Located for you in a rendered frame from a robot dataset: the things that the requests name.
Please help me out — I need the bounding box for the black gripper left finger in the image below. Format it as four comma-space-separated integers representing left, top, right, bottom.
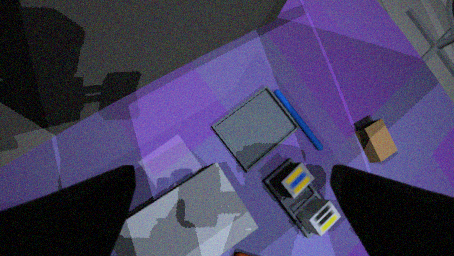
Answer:
0, 165, 136, 256

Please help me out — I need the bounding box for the blue flat bar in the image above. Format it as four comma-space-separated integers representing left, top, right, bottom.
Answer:
274, 89, 323, 150

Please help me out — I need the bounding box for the tan block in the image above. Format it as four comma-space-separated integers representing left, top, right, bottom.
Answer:
355, 119, 397, 163

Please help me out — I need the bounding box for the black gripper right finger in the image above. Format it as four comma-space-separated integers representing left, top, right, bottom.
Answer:
329, 165, 454, 256

